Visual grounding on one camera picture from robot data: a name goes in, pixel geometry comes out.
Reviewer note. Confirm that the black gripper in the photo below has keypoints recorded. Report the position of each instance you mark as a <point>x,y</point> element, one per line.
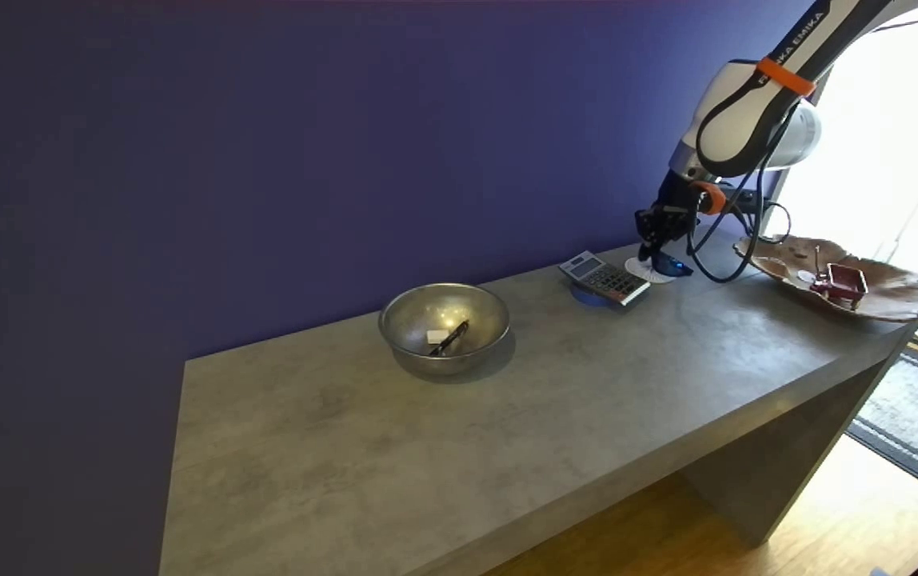
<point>676,206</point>

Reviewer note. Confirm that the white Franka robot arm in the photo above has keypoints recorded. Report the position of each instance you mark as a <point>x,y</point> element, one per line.
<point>756,106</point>

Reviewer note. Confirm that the white circular disc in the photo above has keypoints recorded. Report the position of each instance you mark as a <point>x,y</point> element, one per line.
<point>637,270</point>

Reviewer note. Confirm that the small grey box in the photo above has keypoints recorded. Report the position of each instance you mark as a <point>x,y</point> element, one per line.
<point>605,280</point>

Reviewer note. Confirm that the grey concrete-look cabinet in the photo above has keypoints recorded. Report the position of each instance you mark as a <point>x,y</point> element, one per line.
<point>587,393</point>

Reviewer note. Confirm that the round metal bowl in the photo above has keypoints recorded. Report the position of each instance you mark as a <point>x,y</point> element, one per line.
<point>443,322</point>

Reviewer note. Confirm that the brown wooden leaf-shaped plate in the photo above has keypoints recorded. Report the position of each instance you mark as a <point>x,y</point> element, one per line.
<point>894,288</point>

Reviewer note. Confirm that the small wooden piece in bowl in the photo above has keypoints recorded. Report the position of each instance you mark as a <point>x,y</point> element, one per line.
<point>446,336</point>

